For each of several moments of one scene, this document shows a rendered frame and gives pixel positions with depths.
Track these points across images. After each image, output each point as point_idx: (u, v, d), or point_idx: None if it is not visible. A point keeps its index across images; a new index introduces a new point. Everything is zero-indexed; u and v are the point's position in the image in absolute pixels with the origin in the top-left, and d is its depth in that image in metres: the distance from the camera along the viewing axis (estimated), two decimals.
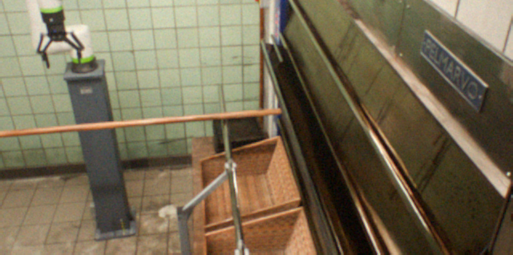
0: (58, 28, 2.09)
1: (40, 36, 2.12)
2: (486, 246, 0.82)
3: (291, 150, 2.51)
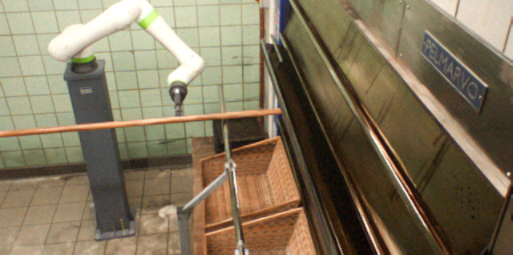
0: (171, 92, 2.50)
1: None
2: (486, 246, 0.82)
3: (291, 150, 2.51)
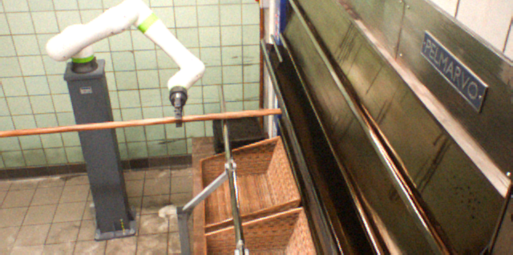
0: (171, 98, 2.45)
1: None
2: (486, 246, 0.82)
3: (291, 150, 2.51)
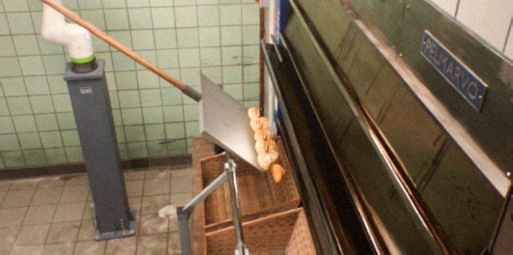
0: None
1: None
2: (486, 246, 0.82)
3: (291, 150, 2.51)
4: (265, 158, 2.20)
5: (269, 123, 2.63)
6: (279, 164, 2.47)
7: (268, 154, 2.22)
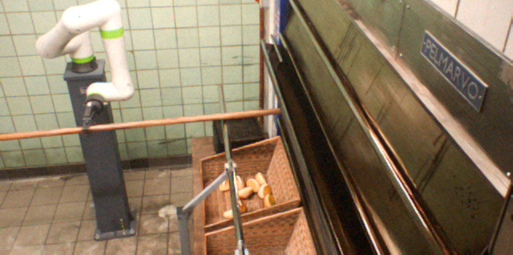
0: (85, 106, 2.41)
1: None
2: (486, 246, 0.82)
3: (291, 150, 2.51)
4: None
5: (241, 178, 2.80)
6: None
7: None
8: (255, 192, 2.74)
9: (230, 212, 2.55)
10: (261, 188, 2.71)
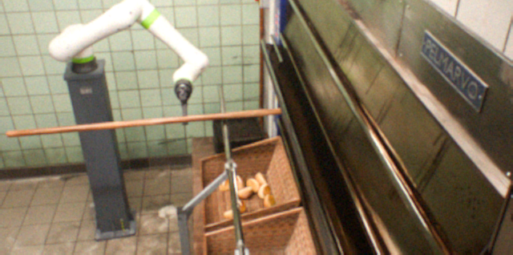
0: (176, 91, 2.50)
1: None
2: (486, 246, 0.82)
3: (291, 150, 2.51)
4: None
5: (241, 178, 2.80)
6: None
7: None
8: (255, 192, 2.74)
9: (230, 212, 2.55)
10: (261, 188, 2.71)
